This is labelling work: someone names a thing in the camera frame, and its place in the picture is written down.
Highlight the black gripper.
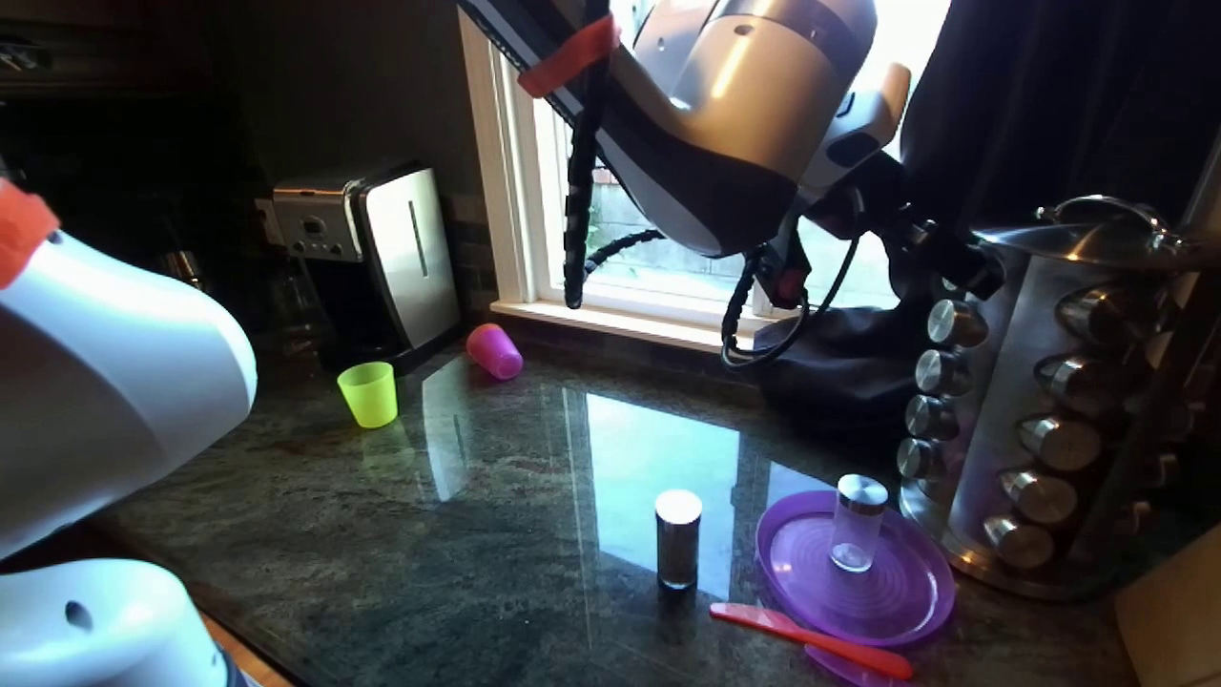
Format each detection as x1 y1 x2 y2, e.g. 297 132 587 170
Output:
873 176 1010 305

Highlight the silver lidded spice jar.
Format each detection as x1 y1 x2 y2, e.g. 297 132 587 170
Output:
997 464 1083 529
1059 287 1125 346
901 388 963 444
911 346 976 399
892 436 950 488
1010 413 1106 478
976 512 1060 575
1032 349 1106 407

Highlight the clear empty spice jar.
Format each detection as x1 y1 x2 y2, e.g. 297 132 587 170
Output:
823 468 892 575

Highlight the dark filled spice jar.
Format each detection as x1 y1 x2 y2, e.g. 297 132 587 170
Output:
649 484 709 604

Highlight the black fabric bag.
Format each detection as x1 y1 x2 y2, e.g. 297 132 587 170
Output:
760 300 945 464

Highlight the dark curtain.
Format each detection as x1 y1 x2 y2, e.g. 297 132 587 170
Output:
898 0 1221 236

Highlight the silver spice rack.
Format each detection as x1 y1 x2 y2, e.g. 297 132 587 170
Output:
892 189 1221 606

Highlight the purple plastic plate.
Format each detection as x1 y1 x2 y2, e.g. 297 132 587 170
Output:
752 484 963 653

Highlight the orange plastic utensil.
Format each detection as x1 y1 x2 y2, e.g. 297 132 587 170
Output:
707 600 921 687

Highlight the wooden knife block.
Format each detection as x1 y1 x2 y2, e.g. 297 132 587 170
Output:
1116 515 1221 687

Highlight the magenta plastic cup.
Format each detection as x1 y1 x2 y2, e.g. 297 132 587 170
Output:
462 315 532 385

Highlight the stainless steel toaster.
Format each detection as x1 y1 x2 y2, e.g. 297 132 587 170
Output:
255 160 465 361

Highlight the lime green plastic cup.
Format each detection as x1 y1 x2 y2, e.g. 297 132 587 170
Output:
332 360 404 436

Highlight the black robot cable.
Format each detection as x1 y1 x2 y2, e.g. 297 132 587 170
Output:
713 236 872 375

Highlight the black corrugated cable hose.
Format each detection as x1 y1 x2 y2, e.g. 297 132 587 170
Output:
561 72 612 314

